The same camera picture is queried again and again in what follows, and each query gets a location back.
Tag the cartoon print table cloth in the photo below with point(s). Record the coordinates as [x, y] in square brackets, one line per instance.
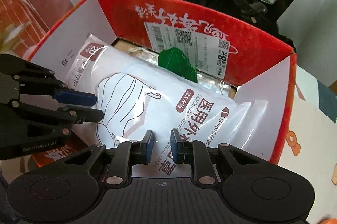
[315, 158]

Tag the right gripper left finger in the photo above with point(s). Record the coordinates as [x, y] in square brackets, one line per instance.
[126, 155]

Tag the white surgical mask package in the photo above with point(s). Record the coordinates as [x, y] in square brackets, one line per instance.
[136, 97]

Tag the red strawberry cardboard box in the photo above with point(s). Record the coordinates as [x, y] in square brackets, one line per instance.
[187, 36]

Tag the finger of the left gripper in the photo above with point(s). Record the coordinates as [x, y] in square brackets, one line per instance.
[69, 96]
[84, 114]

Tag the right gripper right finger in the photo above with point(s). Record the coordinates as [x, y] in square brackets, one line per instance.
[195, 154]

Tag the green plastic object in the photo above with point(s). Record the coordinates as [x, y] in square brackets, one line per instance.
[175, 61]

